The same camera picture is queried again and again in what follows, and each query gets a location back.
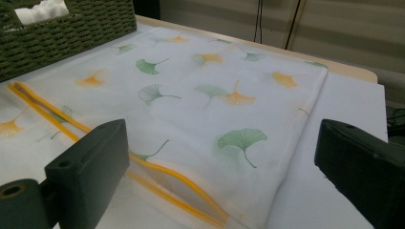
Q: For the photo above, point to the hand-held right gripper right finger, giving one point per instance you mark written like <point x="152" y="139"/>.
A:
<point x="366" y="171"/>

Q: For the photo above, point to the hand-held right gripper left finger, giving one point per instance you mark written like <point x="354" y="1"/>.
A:
<point x="89" y="171"/>

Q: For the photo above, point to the leaf print mesh laundry bag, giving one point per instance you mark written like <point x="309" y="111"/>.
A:
<point x="191" y="120"/>

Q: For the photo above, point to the green woven basket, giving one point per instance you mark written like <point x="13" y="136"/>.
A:
<point x="63" y="41"/>

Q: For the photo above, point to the white cloth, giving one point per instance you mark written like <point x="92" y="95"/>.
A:
<point x="41" y="11"/>

